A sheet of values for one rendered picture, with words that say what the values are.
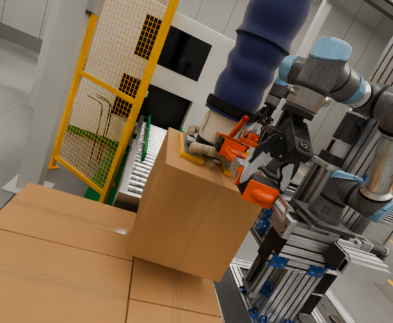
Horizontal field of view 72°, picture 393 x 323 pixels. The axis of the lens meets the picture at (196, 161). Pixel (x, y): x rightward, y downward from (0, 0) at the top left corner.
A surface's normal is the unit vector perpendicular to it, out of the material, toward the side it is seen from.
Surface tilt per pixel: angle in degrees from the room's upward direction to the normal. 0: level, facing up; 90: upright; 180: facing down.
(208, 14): 90
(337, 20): 90
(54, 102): 90
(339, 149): 90
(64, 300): 0
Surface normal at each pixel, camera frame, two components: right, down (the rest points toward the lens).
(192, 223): 0.07, 0.33
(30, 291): 0.40, -0.87
